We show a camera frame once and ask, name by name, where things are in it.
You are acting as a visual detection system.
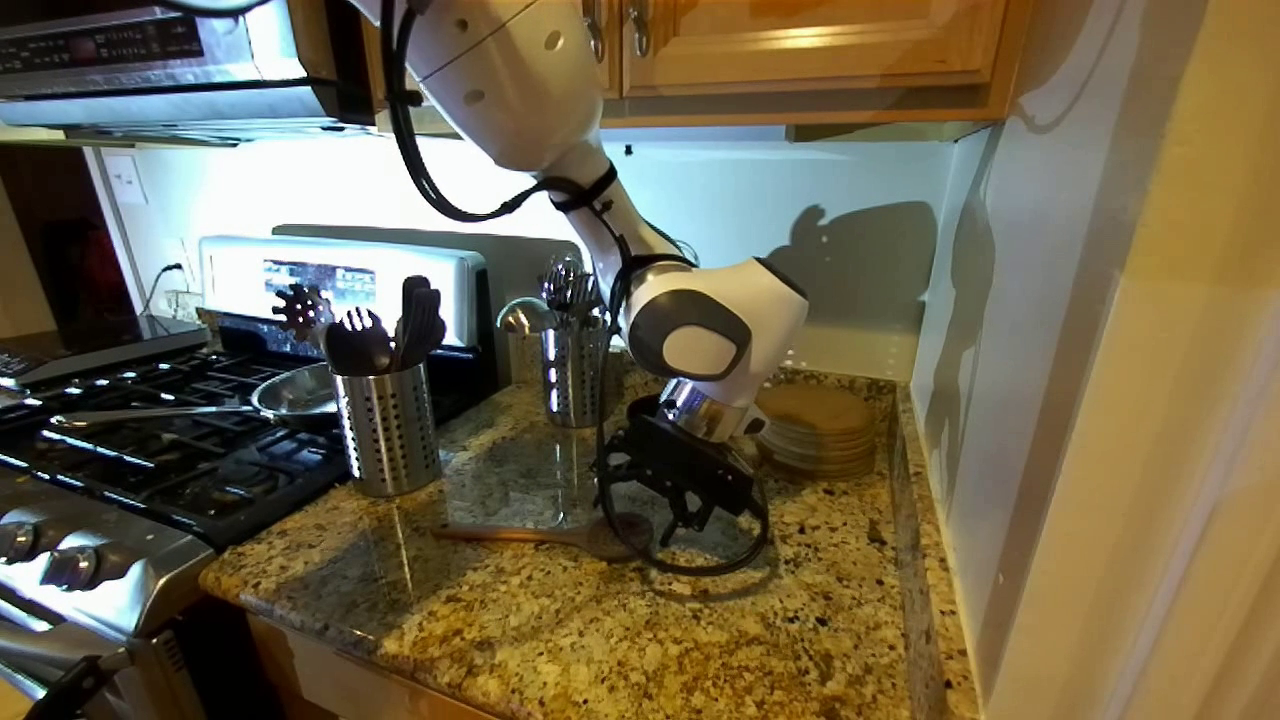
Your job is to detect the perforated steel holder, black utensils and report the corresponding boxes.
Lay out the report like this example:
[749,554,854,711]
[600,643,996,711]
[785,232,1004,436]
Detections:
[332,357,449,505]

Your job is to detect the clear glass jar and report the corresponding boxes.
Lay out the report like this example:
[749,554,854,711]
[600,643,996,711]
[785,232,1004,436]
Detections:
[494,290,551,392]

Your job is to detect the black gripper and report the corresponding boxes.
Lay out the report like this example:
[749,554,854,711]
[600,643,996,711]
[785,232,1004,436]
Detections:
[605,395,773,552]

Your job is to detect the silver stove knob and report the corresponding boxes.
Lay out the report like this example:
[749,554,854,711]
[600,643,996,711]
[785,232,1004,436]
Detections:
[0,510,44,562]
[44,538,113,595]

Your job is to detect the stack of round wooden boards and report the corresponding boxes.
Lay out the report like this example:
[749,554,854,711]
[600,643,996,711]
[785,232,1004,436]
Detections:
[759,381,883,483]

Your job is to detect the stainless steel gas stove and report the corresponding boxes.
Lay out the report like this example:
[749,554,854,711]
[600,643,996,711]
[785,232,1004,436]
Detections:
[0,221,592,720]

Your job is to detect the perforated steel holder, metal utensils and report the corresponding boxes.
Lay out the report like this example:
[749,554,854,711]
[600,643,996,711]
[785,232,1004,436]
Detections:
[539,315,618,433]

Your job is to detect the wooden base cabinet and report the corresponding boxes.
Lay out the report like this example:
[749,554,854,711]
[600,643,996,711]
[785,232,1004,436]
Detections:
[246,610,501,720]

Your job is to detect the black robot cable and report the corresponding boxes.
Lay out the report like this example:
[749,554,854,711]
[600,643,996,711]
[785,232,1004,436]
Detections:
[375,0,781,580]

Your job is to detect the black plastic spoon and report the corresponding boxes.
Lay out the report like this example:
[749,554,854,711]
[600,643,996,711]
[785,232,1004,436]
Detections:
[398,273,449,366]

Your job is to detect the stainless over-range microwave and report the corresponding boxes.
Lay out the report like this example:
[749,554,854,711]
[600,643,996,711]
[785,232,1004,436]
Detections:
[0,0,375,144]

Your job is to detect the wooden wall cabinets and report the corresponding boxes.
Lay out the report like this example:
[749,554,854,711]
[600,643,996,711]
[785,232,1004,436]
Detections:
[286,0,1042,144]

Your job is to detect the white wall outlet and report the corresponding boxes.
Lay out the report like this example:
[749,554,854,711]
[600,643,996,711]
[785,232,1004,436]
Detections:
[99,149,153,212]

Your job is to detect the steel slotted spatula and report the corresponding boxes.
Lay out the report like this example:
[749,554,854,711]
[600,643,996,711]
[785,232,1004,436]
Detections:
[538,255,609,331]

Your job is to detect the black power cord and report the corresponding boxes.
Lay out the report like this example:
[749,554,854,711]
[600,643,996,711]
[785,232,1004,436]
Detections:
[137,255,201,331]

